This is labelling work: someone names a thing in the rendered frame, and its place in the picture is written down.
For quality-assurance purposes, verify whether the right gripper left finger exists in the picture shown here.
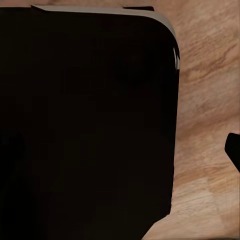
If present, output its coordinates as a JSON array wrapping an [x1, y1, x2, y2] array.
[[0, 133, 26, 192]]

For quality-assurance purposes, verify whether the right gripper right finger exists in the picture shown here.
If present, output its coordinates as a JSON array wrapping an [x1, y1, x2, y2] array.
[[224, 132, 240, 172]]

